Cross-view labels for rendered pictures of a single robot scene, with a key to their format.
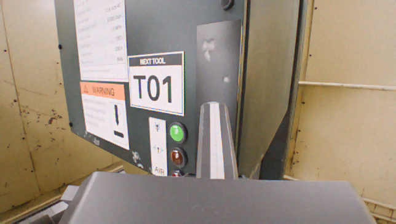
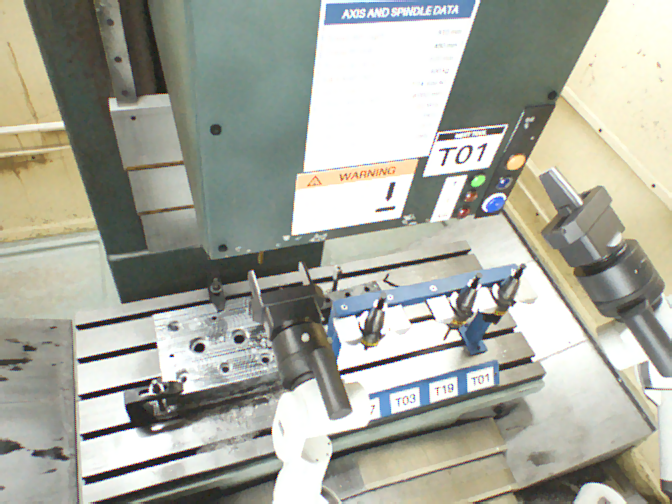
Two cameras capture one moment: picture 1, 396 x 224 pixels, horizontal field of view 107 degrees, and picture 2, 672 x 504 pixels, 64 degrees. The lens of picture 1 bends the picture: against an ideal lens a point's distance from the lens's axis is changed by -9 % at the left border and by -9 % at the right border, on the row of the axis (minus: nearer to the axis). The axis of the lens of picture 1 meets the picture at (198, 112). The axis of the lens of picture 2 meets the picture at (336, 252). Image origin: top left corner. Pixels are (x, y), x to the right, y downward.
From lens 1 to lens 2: 73 cm
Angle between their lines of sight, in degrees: 61
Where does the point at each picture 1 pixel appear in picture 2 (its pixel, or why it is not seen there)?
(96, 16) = (388, 88)
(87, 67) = (332, 152)
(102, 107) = (358, 192)
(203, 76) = (517, 138)
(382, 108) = not seen: outside the picture
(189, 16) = (522, 100)
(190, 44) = (514, 119)
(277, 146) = not seen: hidden behind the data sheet
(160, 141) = (453, 193)
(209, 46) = (529, 120)
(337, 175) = not seen: hidden behind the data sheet
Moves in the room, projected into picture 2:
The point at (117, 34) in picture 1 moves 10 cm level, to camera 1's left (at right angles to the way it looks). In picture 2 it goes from (427, 111) to (375, 151)
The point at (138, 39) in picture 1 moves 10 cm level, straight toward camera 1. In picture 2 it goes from (459, 116) to (543, 142)
